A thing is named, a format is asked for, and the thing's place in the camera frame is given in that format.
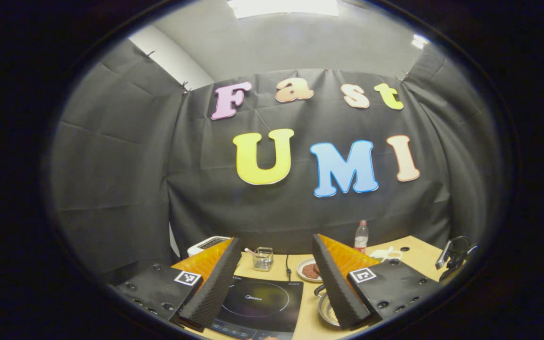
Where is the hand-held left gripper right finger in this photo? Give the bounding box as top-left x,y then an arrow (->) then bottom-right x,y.
312,234 -> 442,331

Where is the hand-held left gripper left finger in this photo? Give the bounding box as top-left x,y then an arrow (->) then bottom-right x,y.
111,237 -> 243,331

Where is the steel pot with black handle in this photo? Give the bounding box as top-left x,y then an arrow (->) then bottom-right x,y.
314,283 -> 341,327

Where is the black induction cooktop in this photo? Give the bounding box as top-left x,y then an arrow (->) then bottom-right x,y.
208,275 -> 304,340

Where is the white round plate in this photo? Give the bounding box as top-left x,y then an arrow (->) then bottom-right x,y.
297,258 -> 323,283

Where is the white toaster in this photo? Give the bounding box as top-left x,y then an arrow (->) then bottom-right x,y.
187,236 -> 231,257

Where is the clear water bottle red label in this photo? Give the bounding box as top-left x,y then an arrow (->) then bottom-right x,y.
354,220 -> 369,254

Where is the white divided plate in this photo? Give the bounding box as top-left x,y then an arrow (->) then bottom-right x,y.
370,246 -> 402,262

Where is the black backdrop cloth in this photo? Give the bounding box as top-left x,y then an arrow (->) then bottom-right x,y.
45,38 -> 504,284

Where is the large ceiling light panel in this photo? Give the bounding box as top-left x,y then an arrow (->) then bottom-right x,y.
227,0 -> 339,19

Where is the wire mesh holder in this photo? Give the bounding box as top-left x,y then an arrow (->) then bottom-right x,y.
252,246 -> 274,272

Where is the black clamp camera mount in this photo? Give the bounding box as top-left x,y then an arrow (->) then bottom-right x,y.
435,236 -> 478,282

